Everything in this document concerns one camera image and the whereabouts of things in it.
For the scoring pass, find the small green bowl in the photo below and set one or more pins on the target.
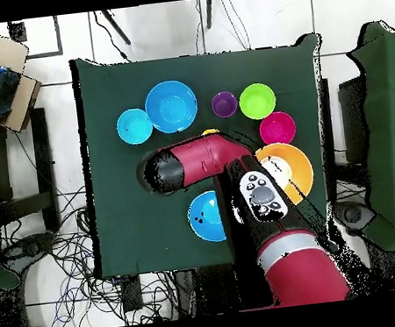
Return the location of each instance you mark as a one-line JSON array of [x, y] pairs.
[[257, 101]]

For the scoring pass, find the black stool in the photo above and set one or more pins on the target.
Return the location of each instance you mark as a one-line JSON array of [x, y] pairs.
[[42, 153]]

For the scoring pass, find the black power adapter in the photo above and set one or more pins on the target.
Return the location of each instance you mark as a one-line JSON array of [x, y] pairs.
[[132, 294]]

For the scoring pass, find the yellow cup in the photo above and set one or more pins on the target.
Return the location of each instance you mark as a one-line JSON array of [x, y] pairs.
[[210, 131]]

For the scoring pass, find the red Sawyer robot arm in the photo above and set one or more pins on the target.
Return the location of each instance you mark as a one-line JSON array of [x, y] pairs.
[[200, 159]]

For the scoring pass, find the purple cup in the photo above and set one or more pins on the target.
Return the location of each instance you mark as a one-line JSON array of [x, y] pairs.
[[224, 104]]

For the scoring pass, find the large orange bowl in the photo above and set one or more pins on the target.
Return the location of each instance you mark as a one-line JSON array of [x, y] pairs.
[[300, 169]]

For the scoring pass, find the small light blue bowl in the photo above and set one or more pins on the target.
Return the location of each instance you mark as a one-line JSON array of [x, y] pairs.
[[134, 126]]

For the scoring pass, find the dark grey pedestal foot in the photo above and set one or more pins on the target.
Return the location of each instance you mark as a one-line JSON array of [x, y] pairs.
[[33, 244], [353, 214]]

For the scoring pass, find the small pink bowl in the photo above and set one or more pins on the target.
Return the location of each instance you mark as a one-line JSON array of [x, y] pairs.
[[277, 128]]

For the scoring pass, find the dark green tablecloth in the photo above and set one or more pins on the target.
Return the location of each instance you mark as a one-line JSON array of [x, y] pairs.
[[243, 66]]

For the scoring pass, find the black tripod leg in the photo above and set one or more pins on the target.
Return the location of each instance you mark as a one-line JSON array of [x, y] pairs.
[[117, 28], [209, 10]]

